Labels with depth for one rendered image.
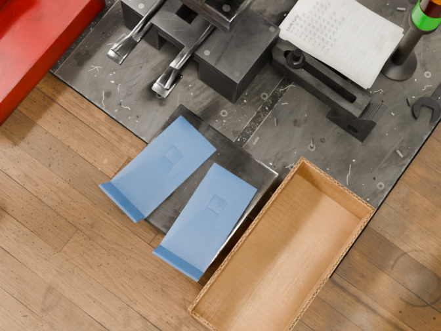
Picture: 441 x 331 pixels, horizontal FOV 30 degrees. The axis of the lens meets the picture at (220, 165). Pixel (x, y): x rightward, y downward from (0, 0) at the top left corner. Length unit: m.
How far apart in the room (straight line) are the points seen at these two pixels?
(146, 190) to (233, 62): 0.21
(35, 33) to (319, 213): 0.48
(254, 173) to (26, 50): 0.37
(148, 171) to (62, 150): 0.13
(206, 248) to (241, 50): 0.27
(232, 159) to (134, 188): 0.14
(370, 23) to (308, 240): 0.32
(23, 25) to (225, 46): 0.30
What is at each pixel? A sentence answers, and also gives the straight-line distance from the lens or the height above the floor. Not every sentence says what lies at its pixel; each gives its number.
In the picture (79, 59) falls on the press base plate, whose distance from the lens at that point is 1.21.
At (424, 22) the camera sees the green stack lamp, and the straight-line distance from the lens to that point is 1.09.
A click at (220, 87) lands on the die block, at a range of 1.16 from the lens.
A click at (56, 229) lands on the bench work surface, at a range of 1.14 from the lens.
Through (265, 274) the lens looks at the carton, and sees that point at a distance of 1.12.
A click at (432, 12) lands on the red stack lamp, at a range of 1.06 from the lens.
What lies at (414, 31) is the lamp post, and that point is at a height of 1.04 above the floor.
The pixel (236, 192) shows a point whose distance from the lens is 1.12.
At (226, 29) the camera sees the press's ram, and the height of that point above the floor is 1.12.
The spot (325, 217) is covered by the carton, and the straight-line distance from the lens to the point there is 1.15.
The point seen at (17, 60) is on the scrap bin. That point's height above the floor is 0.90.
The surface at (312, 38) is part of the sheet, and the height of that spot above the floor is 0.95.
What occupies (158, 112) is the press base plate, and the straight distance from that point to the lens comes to 1.18.
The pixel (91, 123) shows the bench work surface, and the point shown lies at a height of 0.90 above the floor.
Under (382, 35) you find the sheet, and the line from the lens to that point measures 1.20.
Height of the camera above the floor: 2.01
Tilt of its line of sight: 74 degrees down
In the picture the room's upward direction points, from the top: 11 degrees clockwise
